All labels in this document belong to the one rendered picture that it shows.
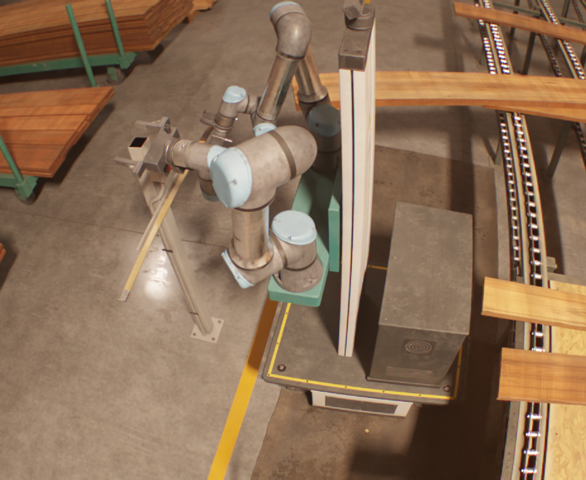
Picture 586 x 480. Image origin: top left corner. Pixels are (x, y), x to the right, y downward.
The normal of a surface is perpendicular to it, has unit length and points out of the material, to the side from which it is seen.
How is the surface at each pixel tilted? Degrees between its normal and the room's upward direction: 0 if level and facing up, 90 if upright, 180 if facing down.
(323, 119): 8
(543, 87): 0
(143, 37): 90
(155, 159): 14
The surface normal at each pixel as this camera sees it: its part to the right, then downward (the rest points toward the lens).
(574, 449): -0.08, -0.61
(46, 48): -0.26, 0.78
